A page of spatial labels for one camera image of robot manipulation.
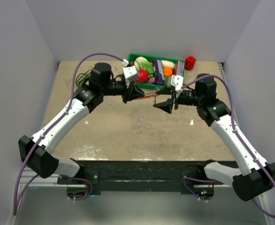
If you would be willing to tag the red grey box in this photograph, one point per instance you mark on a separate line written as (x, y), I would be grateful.
(179, 68)

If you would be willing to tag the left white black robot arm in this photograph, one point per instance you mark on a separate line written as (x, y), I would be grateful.
(36, 151)

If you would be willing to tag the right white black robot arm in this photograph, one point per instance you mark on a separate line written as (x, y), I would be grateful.
(254, 174)

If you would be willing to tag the green plastic bin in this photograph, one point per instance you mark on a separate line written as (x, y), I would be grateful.
(132, 57)

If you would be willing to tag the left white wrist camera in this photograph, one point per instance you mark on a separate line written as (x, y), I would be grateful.
(130, 72)

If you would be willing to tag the purple sweet potato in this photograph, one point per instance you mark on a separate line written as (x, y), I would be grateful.
(151, 80)

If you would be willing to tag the red bell pepper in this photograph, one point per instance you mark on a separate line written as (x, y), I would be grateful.
(189, 63)

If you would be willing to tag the white green cabbage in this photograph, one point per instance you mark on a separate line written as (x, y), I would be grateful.
(143, 63)

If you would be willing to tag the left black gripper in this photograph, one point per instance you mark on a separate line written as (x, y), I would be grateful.
(135, 93)

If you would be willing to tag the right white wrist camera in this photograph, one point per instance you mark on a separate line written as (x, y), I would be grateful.
(175, 81)

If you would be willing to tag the black base frame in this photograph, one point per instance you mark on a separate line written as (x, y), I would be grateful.
(95, 177)

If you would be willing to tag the green vegetable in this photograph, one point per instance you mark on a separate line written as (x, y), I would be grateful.
(166, 81)

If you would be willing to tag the orange fruit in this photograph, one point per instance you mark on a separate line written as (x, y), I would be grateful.
(167, 71)

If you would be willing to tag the red apple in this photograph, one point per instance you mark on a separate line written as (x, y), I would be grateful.
(143, 76)

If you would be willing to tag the purple white box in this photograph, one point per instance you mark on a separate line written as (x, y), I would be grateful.
(158, 72)

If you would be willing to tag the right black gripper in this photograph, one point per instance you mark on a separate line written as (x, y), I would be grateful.
(166, 105)

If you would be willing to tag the green spring onion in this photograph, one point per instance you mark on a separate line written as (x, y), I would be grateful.
(81, 78)

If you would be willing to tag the white radish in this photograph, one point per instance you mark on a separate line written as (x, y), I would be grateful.
(168, 64)

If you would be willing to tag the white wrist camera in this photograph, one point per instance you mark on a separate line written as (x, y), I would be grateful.
(175, 81)
(130, 72)

